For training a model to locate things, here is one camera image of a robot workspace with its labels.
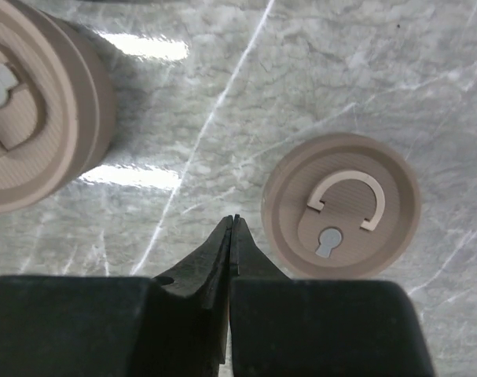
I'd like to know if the beige lid with handle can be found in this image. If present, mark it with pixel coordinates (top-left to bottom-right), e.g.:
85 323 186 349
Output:
0 1 86 213

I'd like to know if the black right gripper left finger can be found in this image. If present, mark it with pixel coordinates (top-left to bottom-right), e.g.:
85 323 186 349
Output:
0 217 231 376

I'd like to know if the right steel lunch container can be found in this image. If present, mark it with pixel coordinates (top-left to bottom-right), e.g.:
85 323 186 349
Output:
46 14 117 175

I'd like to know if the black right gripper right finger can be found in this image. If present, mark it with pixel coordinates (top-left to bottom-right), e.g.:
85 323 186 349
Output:
229 217 435 376

